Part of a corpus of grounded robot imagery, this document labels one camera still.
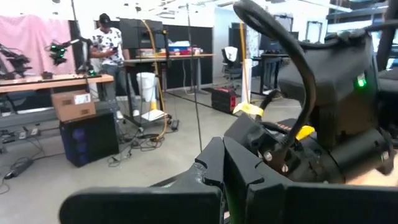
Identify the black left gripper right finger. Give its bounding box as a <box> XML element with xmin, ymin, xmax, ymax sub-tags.
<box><xmin>223</xmin><ymin>136</ymin><xmax>398</xmax><ymax>224</ymax></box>

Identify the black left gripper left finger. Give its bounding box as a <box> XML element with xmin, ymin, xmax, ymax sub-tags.
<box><xmin>58</xmin><ymin>136</ymin><xmax>226</xmax><ymax>224</ymax></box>

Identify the black computer tower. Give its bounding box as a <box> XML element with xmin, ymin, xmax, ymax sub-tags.
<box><xmin>58</xmin><ymin>111</ymin><xmax>121</xmax><ymax>168</ymax></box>

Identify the white flat panel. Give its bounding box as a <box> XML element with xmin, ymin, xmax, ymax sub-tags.
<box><xmin>141</xmin><ymin>108</ymin><xmax>169</xmax><ymax>123</ymax></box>

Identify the cardboard box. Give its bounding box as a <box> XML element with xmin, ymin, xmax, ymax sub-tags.
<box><xmin>50</xmin><ymin>89</ymin><xmax>98</xmax><ymax>123</ymax></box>

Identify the white lined trash bin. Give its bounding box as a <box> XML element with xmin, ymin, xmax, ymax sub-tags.
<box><xmin>136</xmin><ymin>72</ymin><xmax>157</xmax><ymax>104</ymax></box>

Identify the black office desk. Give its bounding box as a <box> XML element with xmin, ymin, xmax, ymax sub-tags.
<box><xmin>251</xmin><ymin>52</ymin><xmax>292</xmax><ymax>97</ymax></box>

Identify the wooden workbench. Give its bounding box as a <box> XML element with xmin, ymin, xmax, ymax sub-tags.
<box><xmin>0</xmin><ymin>73</ymin><xmax>115</xmax><ymax>94</ymax></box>

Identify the wooden top standing desk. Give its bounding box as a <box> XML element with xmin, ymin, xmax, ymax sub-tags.
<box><xmin>123</xmin><ymin>52</ymin><xmax>216</xmax><ymax>128</ymax></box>

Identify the black office chair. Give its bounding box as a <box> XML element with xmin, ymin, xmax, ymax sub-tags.
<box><xmin>220</xmin><ymin>46</ymin><xmax>247</xmax><ymax>82</ymax></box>

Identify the white cloth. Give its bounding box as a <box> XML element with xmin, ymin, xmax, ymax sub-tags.
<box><xmin>224</xmin><ymin>46</ymin><xmax>239</xmax><ymax>62</ymax></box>

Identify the person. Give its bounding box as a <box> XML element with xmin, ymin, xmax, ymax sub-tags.
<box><xmin>89</xmin><ymin>12</ymin><xmax>141</xmax><ymax>121</ymax></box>

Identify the black desk monitor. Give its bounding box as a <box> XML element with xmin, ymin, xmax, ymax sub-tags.
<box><xmin>119</xmin><ymin>17</ymin><xmax>165</xmax><ymax>50</ymax></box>

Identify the pink cloth backdrop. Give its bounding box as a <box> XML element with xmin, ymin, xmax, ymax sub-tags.
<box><xmin>0</xmin><ymin>14</ymin><xmax>78</xmax><ymax>76</ymax></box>

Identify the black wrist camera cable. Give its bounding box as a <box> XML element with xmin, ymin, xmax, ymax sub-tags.
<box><xmin>232</xmin><ymin>0</ymin><xmax>317</xmax><ymax>170</ymax></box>

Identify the yellow tape cable tag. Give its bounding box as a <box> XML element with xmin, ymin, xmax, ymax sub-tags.
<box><xmin>232</xmin><ymin>101</ymin><xmax>265</xmax><ymax>117</ymax></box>

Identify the yellow drooping extension cable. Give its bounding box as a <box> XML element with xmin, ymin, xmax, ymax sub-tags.
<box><xmin>140</xmin><ymin>19</ymin><xmax>170</xmax><ymax>142</ymax></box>

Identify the black hanging cable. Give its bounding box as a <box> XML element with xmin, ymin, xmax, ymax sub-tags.
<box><xmin>185</xmin><ymin>2</ymin><xmax>203</xmax><ymax>152</ymax></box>

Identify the yellow hanging power cable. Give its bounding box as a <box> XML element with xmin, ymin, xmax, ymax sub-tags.
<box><xmin>238</xmin><ymin>21</ymin><xmax>251</xmax><ymax>105</ymax></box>

